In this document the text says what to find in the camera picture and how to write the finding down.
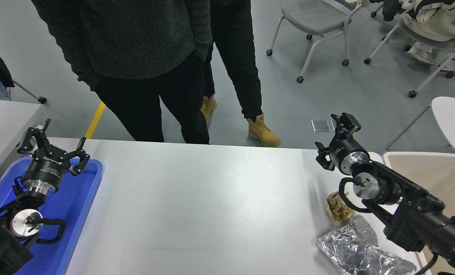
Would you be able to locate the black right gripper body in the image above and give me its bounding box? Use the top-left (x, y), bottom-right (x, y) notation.
top-left (328, 137), bottom-right (362, 174)

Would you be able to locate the silver foil tray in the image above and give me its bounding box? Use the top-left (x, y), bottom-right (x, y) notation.
top-left (315, 214), bottom-right (418, 275)

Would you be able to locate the grey seat wheeled chair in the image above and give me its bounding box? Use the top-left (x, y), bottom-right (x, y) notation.
top-left (266, 0), bottom-right (366, 84)

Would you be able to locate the blue plastic tray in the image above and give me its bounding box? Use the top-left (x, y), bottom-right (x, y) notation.
top-left (0, 157), bottom-right (104, 275)

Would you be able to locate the yellow floor tape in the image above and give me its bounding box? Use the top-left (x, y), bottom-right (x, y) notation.
top-left (84, 102), bottom-right (106, 139)

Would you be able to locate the large pale plastic bin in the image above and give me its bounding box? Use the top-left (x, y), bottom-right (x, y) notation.
top-left (382, 152), bottom-right (455, 275)

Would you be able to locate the grey leg wheeled chair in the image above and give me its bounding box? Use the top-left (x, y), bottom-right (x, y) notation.
top-left (0, 40), bottom-right (47, 104)

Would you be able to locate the tan paper ball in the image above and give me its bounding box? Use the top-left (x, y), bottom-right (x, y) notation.
top-left (325, 191), bottom-right (356, 223)

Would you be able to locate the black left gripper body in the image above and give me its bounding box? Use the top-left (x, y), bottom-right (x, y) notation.
top-left (22, 148), bottom-right (72, 187)

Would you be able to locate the white round table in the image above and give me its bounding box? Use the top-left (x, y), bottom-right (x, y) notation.
top-left (385, 96), bottom-right (455, 157)

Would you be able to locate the white side table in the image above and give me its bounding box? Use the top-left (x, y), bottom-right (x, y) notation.
top-left (0, 98), bottom-right (46, 180)

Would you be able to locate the white frame wheeled chair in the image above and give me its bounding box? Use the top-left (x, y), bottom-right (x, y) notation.
top-left (364, 0), bottom-right (455, 99)

